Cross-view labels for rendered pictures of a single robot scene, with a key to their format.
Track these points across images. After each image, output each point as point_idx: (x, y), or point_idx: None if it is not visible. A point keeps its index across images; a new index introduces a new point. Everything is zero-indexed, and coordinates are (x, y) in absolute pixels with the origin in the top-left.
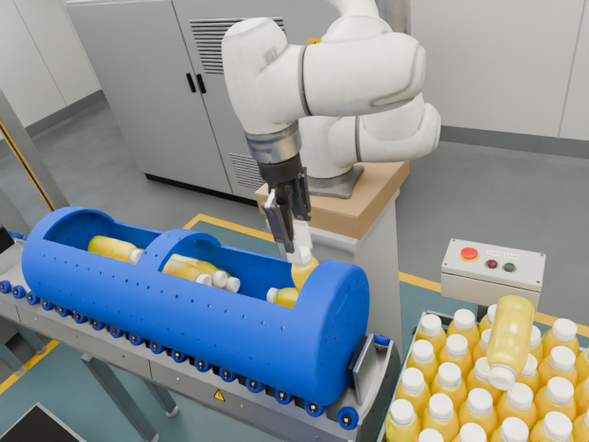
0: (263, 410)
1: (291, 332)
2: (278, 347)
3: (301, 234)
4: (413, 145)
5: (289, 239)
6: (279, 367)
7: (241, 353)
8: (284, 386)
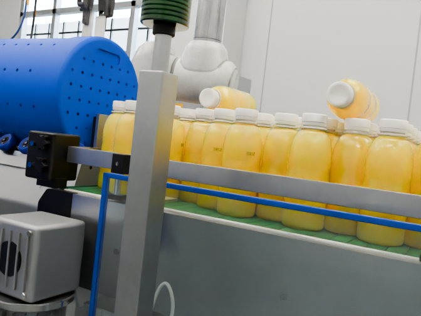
0: (0, 173)
1: (59, 44)
2: (44, 54)
3: (98, 27)
4: (212, 78)
5: (88, 8)
6: (37, 69)
7: (11, 68)
8: (34, 93)
